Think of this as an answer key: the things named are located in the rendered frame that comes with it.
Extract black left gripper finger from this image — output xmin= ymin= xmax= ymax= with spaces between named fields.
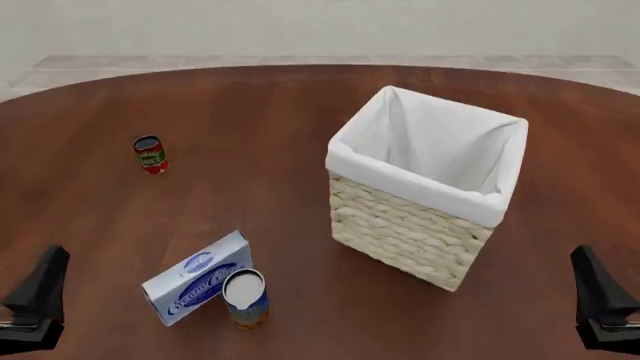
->
xmin=2 ymin=243 xmax=71 ymax=324

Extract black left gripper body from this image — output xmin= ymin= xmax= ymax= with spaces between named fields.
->
xmin=0 ymin=305 xmax=66 ymax=353

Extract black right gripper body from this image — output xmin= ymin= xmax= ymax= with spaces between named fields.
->
xmin=575 ymin=309 xmax=640 ymax=353

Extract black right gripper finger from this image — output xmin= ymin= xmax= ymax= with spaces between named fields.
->
xmin=570 ymin=244 xmax=634 ymax=326

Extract silver blue cream cheese box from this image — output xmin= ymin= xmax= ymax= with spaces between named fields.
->
xmin=141 ymin=229 xmax=254 ymax=328

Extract woven basket with white liner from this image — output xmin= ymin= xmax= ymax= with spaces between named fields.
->
xmin=324 ymin=84 xmax=530 ymax=293

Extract red tomato sauce tin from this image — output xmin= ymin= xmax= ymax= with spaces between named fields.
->
xmin=132 ymin=135 xmax=170 ymax=176

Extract blue yellow tin, white lid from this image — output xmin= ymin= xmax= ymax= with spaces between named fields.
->
xmin=221 ymin=267 xmax=271 ymax=332

